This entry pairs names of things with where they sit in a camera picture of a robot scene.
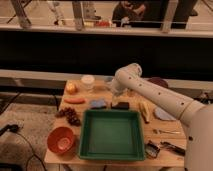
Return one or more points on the white cup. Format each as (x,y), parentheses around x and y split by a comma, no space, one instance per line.
(88,82)

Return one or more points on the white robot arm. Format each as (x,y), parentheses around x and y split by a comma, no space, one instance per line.
(197,116)

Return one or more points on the light blue cloth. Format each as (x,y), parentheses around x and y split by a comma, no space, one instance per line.
(163,115)

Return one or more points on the purple plate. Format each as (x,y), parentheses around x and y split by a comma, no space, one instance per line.
(158,81)

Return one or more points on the metal fork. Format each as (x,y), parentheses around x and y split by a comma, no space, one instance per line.
(157,131)

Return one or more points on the yellow apple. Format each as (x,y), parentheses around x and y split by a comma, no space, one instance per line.
(71,88)

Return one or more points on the orange bowl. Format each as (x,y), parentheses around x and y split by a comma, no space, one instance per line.
(60,140)

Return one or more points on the bunch of dark grapes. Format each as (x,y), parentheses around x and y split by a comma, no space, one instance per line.
(70,114)

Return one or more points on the small metal cookie cutter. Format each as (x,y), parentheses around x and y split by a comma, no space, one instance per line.
(152,149)

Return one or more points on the green plastic tray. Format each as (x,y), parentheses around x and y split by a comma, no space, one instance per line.
(111,135)

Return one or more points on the black sponge block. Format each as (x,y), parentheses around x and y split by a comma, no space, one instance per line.
(121,106)

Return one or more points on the seated person in background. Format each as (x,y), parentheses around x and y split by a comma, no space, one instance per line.
(130,10)

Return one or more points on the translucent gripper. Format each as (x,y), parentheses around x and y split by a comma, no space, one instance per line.
(116,99)

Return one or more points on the yellow banana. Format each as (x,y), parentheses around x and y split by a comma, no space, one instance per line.
(145,111)

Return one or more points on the orange carrot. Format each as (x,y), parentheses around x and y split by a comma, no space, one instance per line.
(74,100)

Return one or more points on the small metal cup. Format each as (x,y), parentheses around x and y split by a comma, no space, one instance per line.
(130,93)

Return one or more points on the blue plastic cup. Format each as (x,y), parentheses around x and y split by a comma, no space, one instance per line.
(108,81)

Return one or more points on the blue sponge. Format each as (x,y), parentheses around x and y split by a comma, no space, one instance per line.
(97,104)

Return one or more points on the black handled peeler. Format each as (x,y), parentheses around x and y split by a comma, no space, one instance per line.
(174,148)

